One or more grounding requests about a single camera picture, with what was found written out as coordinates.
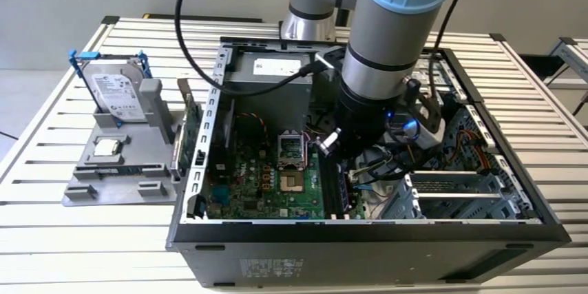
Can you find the black PC case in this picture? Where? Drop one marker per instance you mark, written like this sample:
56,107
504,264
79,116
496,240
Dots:
322,259

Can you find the silver hard disk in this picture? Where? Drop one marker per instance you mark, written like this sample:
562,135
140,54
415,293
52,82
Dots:
115,94

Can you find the grey power supply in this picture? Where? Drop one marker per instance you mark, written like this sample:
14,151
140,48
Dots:
258,108

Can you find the green motherboard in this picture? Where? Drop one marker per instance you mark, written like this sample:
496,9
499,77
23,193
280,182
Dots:
248,177

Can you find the blue disk carrier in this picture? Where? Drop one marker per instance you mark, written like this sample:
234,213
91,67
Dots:
87,55

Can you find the black RAM slot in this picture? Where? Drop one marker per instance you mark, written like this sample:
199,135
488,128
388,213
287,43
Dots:
330,190
344,215

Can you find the CPU socket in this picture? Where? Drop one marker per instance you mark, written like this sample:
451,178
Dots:
294,181

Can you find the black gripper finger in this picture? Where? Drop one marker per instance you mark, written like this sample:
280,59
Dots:
328,142

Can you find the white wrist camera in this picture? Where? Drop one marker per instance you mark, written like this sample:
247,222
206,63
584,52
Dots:
331,58
430,137

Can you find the silver CPU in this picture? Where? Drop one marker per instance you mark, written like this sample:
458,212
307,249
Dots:
107,147

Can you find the perforated metal disk bay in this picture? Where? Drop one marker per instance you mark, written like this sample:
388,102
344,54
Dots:
440,182

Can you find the grey parts rack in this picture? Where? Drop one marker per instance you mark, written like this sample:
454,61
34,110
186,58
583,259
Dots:
138,187

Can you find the green RAM stick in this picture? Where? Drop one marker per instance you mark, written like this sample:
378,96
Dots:
346,184
124,170

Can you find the metal slat side table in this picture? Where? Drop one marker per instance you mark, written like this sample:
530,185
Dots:
572,49

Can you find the black camera bracket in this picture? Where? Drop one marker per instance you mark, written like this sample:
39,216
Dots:
434,111

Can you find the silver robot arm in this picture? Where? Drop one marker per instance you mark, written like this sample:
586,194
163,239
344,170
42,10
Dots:
391,32

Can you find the black case fan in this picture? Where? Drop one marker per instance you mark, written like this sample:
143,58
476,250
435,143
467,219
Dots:
227,125

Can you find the thin metal locking lever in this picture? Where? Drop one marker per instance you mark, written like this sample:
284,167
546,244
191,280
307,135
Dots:
308,153

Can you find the green graphics card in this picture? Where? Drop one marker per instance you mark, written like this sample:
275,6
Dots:
191,128

